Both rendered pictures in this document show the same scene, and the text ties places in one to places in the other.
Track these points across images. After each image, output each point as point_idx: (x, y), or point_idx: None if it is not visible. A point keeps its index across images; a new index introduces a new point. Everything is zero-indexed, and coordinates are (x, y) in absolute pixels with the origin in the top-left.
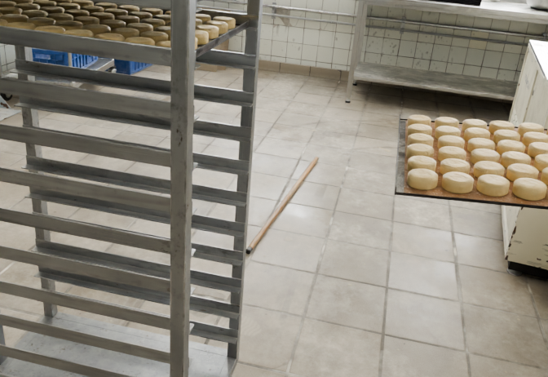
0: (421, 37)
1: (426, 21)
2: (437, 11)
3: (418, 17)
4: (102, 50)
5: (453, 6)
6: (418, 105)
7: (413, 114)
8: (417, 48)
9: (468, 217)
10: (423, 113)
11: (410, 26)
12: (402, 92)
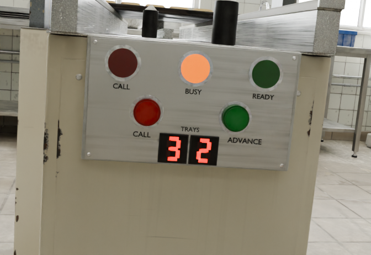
0: (15, 68)
1: (17, 50)
2: (10, 27)
3: (9, 46)
4: None
5: (27, 22)
6: (12, 138)
7: (0, 146)
8: (13, 79)
9: (6, 254)
10: (14, 144)
11: (1, 56)
12: (0, 128)
